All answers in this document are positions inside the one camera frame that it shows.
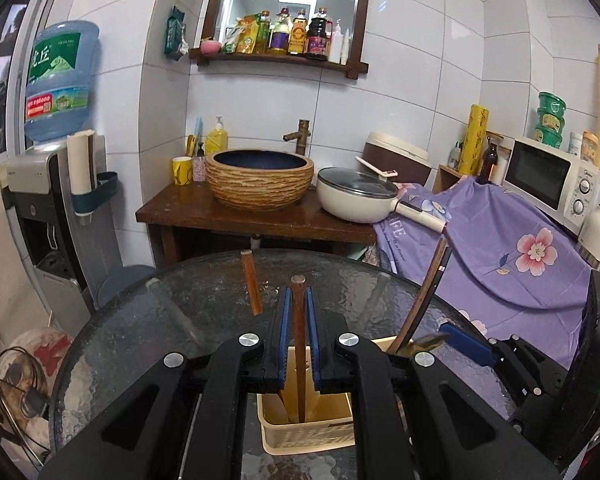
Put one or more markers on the dark wooden washstand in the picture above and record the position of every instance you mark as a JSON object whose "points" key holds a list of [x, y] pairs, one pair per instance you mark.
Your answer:
{"points": [[190, 215]]}

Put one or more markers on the brown glass bottle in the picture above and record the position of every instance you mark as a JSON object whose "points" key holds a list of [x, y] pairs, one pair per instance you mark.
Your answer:
{"points": [[487, 165]]}

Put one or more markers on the small wooden box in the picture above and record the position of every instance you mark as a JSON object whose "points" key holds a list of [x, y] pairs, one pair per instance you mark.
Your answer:
{"points": [[447, 180]]}

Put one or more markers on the white kettle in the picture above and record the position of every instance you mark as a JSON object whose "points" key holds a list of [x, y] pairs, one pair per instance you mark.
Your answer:
{"points": [[597, 232]]}

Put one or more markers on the pink bowl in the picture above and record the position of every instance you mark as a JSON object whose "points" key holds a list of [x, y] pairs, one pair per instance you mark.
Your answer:
{"points": [[210, 46]]}

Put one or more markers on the woven pattern wash basin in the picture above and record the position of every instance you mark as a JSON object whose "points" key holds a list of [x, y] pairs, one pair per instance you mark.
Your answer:
{"points": [[260, 185]]}

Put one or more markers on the green bottle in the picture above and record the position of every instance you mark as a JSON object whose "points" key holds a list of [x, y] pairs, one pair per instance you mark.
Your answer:
{"points": [[264, 35]]}

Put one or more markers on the black chopstick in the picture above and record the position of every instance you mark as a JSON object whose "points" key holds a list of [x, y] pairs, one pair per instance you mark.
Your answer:
{"points": [[443, 269]]}

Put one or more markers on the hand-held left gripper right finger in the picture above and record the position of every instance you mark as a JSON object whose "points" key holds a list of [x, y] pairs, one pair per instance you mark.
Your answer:
{"points": [[314, 340]]}

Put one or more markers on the round cushioned stool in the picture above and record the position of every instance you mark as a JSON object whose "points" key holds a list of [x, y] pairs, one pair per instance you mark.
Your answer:
{"points": [[45, 360]]}

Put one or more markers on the green hanging packet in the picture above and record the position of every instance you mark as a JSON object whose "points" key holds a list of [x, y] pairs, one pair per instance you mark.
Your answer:
{"points": [[175, 32]]}

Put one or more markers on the yellow soap dispenser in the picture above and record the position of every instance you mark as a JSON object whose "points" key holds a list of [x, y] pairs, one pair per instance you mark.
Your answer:
{"points": [[216, 140]]}

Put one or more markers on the sliding window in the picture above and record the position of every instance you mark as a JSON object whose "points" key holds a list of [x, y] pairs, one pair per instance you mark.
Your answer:
{"points": [[0, 70]]}

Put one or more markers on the small clear bottle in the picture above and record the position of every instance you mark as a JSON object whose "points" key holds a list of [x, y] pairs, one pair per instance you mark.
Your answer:
{"points": [[455, 156]]}

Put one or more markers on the grey water dispenser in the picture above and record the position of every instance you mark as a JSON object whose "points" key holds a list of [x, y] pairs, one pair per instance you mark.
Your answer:
{"points": [[45, 220]]}

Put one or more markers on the yellow green refill pouch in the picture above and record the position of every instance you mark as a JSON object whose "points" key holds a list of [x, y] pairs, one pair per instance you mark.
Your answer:
{"points": [[242, 35]]}

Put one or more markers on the metal spoon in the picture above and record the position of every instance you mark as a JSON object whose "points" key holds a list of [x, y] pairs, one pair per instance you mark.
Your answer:
{"points": [[430, 342]]}

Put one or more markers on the white pan with lid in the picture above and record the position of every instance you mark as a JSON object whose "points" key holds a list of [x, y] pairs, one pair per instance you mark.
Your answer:
{"points": [[350, 200]]}

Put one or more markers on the blue water bottle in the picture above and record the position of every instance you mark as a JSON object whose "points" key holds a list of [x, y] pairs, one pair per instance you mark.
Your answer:
{"points": [[60, 80]]}

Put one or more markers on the orange lid jar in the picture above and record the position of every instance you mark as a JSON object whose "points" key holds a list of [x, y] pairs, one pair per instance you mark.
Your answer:
{"points": [[589, 149]]}

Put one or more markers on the white microwave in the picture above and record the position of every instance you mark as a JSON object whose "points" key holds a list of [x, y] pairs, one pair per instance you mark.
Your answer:
{"points": [[540, 180]]}

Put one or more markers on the yellow label sauce bottle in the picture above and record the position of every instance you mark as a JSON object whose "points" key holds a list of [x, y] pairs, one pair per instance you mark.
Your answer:
{"points": [[297, 35]]}

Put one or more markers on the cream plastic utensil basket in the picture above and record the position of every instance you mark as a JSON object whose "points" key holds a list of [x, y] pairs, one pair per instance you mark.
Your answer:
{"points": [[305, 437]]}

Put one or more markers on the toothbrushes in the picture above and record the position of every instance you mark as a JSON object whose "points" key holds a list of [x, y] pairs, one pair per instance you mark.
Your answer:
{"points": [[194, 137]]}

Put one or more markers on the white squeeze bottle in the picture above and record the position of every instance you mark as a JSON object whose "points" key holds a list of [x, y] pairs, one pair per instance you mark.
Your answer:
{"points": [[335, 45], [346, 50]]}

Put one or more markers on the yellow mug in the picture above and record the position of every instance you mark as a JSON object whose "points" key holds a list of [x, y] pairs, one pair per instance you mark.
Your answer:
{"points": [[182, 172]]}

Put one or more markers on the dark soy sauce bottle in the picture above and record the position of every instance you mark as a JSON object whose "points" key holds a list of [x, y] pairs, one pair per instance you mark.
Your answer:
{"points": [[317, 37]]}

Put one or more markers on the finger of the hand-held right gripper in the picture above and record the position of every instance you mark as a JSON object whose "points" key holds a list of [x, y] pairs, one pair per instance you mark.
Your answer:
{"points": [[467, 342]]}

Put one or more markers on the beige wall cloth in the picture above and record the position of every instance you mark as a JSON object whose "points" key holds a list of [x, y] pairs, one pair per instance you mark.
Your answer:
{"points": [[5, 260]]}

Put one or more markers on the brown wooden chopstick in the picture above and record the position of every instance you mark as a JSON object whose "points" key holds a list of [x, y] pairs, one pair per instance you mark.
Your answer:
{"points": [[252, 285], [298, 310], [420, 305]]}

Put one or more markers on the purple floral cloth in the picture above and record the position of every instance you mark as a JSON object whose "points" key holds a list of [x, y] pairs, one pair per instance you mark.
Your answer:
{"points": [[480, 260]]}

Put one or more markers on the bronze faucet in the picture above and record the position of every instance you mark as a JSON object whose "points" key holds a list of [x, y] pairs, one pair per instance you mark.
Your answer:
{"points": [[302, 135]]}

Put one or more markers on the brown white rice cooker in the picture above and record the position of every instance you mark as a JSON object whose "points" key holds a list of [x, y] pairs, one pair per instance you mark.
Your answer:
{"points": [[395, 157]]}

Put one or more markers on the purple label oil bottle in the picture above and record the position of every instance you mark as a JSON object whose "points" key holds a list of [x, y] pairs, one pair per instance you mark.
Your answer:
{"points": [[279, 35]]}

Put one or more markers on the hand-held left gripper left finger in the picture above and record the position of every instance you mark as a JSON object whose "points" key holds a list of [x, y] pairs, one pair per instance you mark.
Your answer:
{"points": [[284, 340]]}

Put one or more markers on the teal cup holder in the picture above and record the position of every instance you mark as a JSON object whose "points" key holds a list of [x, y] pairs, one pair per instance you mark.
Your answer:
{"points": [[105, 192]]}

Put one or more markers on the white paper cup stack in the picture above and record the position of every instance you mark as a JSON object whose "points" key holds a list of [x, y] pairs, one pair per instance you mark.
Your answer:
{"points": [[81, 160]]}

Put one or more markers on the yellow roll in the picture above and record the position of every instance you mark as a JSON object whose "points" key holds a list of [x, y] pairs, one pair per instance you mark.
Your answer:
{"points": [[474, 140]]}

